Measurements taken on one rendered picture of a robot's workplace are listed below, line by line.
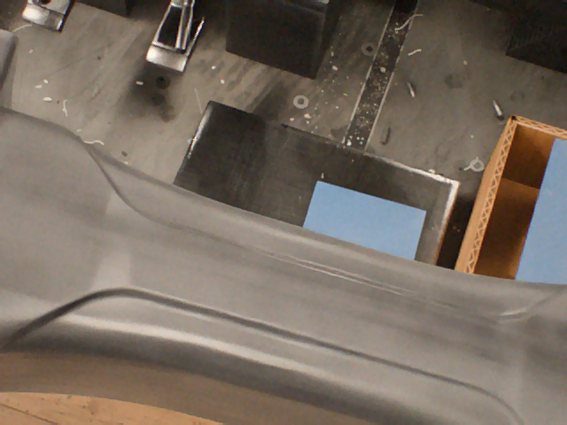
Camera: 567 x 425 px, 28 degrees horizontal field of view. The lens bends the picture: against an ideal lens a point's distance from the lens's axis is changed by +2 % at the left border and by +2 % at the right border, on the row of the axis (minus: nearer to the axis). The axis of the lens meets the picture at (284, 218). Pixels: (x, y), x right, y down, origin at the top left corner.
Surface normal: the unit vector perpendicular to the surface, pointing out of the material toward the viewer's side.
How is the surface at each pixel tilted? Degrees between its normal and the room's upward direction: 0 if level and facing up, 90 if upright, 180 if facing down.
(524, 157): 90
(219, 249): 12
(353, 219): 0
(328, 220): 0
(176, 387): 87
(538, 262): 1
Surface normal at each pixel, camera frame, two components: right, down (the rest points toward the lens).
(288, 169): 0.06, -0.44
